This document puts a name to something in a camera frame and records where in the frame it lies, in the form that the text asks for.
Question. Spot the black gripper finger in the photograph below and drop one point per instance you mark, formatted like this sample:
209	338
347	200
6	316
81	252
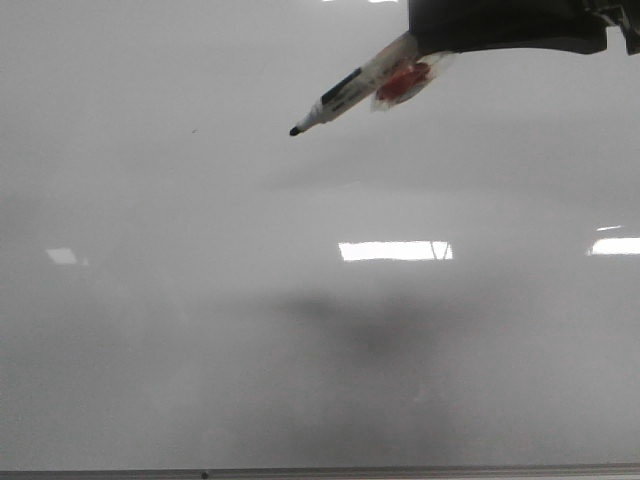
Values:
462	26

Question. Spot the whiteboard marker with black tape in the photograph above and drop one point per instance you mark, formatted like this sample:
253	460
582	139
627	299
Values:
396	74

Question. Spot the white whiteboard with aluminium frame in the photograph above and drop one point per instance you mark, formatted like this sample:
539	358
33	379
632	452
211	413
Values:
184	284

